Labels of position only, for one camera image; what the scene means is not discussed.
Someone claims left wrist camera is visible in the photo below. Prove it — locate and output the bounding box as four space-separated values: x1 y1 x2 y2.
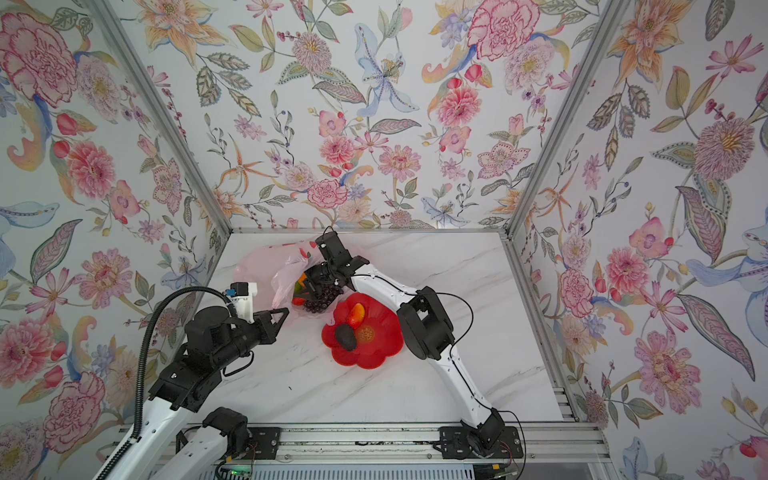
228 282 258 323

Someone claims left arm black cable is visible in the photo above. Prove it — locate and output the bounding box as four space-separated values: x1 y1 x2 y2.
95 286 241 480

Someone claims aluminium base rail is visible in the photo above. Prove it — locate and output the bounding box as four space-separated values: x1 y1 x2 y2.
232 422 611 466

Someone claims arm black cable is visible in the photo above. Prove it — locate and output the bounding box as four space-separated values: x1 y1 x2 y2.
320 226 529 480
95 286 241 480

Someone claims dark avocado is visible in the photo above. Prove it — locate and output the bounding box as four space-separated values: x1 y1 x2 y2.
334 324 357 352

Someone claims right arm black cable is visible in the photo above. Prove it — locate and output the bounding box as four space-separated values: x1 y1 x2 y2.
320 226 529 480

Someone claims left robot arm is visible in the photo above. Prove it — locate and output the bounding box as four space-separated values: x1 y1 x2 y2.
96 306 289 479

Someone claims pink plastic bag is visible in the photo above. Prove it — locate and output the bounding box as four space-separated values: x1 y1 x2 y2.
232 240 324 310

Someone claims red flower-shaped plate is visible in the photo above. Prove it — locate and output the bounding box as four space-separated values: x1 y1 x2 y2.
321 293 404 370

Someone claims small orange red mango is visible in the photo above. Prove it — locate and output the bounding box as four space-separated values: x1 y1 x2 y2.
347 303 366 330

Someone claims large orange red mango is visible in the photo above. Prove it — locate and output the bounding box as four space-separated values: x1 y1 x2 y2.
291 274 311 307

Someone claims dark purple grape bunch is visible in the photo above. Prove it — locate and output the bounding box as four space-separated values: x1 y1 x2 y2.
303 285 343 314

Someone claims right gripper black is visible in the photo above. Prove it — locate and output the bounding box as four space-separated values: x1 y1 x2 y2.
282 255 340 302

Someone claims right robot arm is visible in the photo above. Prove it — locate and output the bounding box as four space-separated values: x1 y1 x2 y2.
293 230 522 459

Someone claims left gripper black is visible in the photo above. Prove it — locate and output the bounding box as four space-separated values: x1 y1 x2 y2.
211 308 292 372

